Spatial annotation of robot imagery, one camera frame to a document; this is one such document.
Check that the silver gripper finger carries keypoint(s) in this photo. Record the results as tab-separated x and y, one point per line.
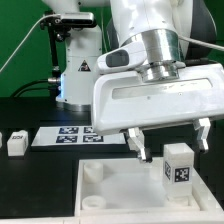
202	127
135	139

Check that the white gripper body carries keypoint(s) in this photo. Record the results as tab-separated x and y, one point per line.
122	100

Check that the white square tabletop tray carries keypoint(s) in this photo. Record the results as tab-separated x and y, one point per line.
112	186

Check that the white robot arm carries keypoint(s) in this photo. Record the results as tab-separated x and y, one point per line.
176	34

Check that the white sheet with tags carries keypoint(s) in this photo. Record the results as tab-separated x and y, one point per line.
73	135

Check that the white L-shaped obstacle fixture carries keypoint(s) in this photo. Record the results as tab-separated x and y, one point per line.
204	193

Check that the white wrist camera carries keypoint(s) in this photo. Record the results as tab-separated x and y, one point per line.
122	59

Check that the black camera on stand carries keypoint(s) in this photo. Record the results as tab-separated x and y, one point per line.
59	27

